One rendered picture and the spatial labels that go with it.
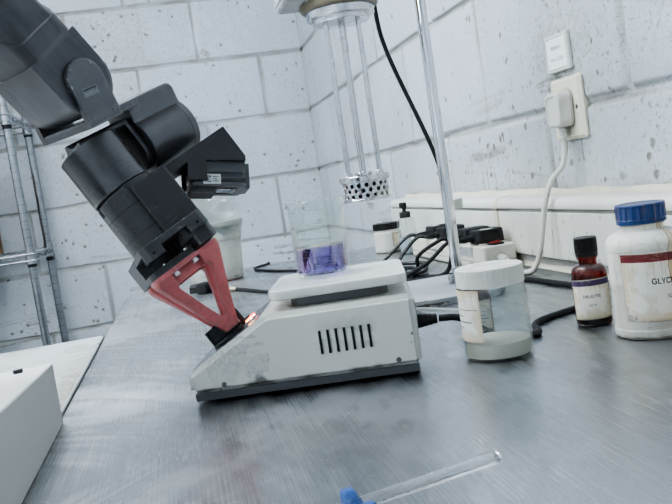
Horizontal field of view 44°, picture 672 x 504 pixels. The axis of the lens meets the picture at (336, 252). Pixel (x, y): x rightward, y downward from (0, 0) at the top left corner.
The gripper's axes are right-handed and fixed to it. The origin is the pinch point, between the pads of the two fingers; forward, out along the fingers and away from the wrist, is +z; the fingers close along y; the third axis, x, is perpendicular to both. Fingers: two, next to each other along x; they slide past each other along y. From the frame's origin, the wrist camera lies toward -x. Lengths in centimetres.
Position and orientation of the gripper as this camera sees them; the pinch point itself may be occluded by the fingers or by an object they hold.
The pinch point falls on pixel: (225, 321)
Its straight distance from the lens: 74.5
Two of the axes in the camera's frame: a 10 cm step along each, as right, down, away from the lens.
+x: -7.2, 5.9, -3.7
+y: -3.2, 1.9, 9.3
